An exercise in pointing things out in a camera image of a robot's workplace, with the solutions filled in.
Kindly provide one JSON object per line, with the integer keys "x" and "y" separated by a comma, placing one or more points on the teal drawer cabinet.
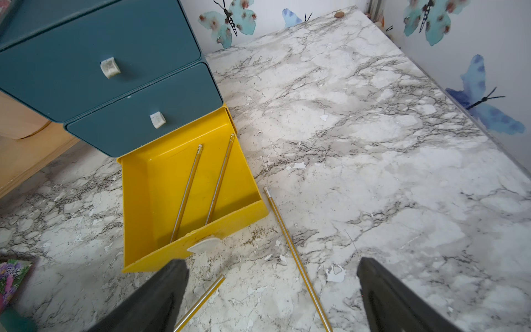
{"x": 117, "y": 74}

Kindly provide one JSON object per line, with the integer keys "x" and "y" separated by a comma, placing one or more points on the yellow bottom drawer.
{"x": 154, "y": 180}

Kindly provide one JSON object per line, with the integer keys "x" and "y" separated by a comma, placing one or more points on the teal drawer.
{"x": 150, "y": 113}
{"x": 64, "y": 58}

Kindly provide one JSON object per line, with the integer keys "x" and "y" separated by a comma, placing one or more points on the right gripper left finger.
{"x": 154, "y": 306}

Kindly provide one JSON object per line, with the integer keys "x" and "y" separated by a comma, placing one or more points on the teal top drawer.
{"x": 64, "y": 58}

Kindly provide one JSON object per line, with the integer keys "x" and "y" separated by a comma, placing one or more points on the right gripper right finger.
{"x": 391, "y": 306}

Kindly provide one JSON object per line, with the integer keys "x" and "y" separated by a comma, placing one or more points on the wooden shelf stand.
{"x": 29, "y": 142}

